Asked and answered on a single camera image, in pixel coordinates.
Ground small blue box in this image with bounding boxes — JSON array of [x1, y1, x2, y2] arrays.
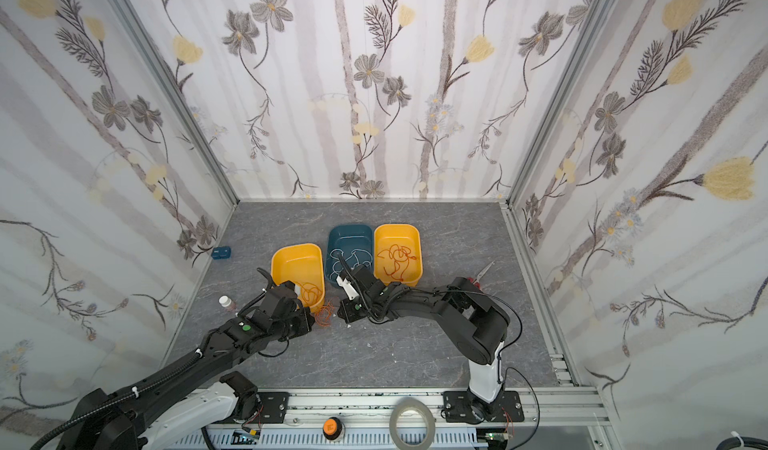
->
[[211, 246, 232, 260]]

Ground yellow plastic bin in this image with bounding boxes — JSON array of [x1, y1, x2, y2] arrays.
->
[[271, 243, 325, 315], [374, 224, 423, 287]]

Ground right yellow plastic bin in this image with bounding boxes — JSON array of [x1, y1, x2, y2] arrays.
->
[[374, 224, 423, 287]]

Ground left yellow plastic bin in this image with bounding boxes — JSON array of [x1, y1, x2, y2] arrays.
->
[[271, 243, 325, 315]]

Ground orange emergency button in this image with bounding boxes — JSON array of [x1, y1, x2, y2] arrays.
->
[[322, 417, 344, 441]]

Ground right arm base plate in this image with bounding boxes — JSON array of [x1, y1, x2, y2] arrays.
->
[[441, 390, 525, 425]]

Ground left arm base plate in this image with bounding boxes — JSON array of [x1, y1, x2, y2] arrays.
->
[[222, 392, 290, 426]]

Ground red handled scissors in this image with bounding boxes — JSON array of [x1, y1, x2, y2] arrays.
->
[[470, 261, 494, 288]]

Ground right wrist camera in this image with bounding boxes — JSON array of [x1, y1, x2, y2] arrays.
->
[[336, 275, 359, 301]]

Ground orange red cable bundle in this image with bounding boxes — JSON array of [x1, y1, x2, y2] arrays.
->
[[298, 281, 335, 329]]

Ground teal plastic bin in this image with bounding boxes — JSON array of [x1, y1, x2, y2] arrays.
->
[[324, 224, 374, 289]]

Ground small white bottle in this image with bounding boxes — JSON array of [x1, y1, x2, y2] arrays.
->
[[219, 295, 236, 312]]

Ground white cable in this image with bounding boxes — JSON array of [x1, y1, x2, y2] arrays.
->
[[327, 247, 374, 274]]

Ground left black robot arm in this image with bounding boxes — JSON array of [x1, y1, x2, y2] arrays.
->
[[32, 278, 315, 449]]

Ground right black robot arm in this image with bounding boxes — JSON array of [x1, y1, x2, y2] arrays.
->
[[337, 259, 524, 425]]

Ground roll of tape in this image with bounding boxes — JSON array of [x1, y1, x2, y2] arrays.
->
[[388, 397, 437, 450]]

